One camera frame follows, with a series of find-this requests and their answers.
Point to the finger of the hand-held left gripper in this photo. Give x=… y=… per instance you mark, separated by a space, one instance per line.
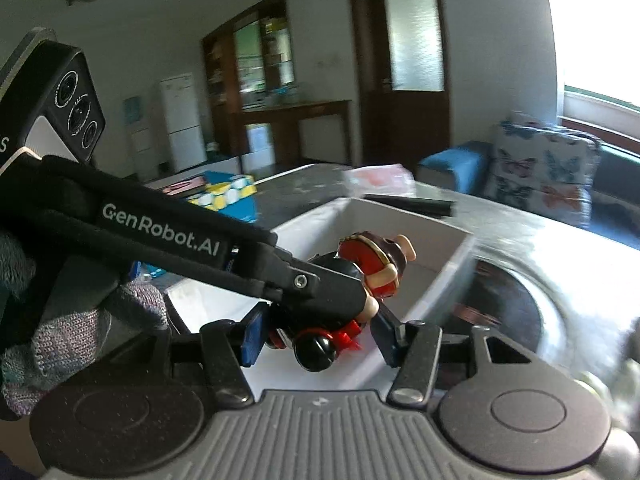
x=320 y=292

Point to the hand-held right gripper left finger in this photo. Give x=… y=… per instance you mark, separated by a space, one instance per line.
x=254 y=335

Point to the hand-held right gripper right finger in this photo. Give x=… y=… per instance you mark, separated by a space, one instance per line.
x=386 y=342

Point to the red robed toy figure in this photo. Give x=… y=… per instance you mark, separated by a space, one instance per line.
x=365 y=255

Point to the black haired toy figure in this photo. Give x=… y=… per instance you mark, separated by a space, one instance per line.
x=312 y=352

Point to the grey cardboard box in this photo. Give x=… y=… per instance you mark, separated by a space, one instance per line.
x=310 y=220

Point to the person's left hand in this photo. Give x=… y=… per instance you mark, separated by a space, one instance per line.
x=60 y=345

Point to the water dispenser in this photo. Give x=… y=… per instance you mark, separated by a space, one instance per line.
x=140 y=145

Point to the blue box with yellow spots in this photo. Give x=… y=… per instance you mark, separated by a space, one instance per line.
x=230 y=192

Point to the white refrigerator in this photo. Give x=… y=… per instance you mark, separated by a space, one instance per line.
x=182 y=120

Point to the round black induction hob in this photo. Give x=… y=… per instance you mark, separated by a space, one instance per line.
x=505 y=305

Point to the pink plastic bag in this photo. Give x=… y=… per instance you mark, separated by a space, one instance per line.
x=380 y=180

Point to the black rod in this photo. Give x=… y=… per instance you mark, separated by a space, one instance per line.
x=415 y=205

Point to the white carton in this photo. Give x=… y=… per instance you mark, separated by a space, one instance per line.
x=261 y=140

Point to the wooden display cabinet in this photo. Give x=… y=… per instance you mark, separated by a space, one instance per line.
x=222 y=60

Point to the blue sofa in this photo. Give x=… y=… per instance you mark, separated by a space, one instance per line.
x=450 y=165

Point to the butterfly print cushion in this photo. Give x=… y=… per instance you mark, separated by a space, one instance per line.
x=540 y=170

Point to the wooden door with frosted glass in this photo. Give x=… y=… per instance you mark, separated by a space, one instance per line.
x=370 y=60

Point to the window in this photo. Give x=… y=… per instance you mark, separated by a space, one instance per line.
x=600 y=35

